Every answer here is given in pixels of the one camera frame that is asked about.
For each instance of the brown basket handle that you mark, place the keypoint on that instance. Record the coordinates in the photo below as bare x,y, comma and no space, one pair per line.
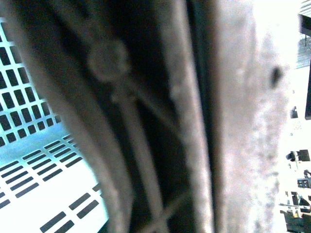
177,105

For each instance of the light blue plastic basket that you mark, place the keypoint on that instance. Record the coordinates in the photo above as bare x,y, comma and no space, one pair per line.
45,184

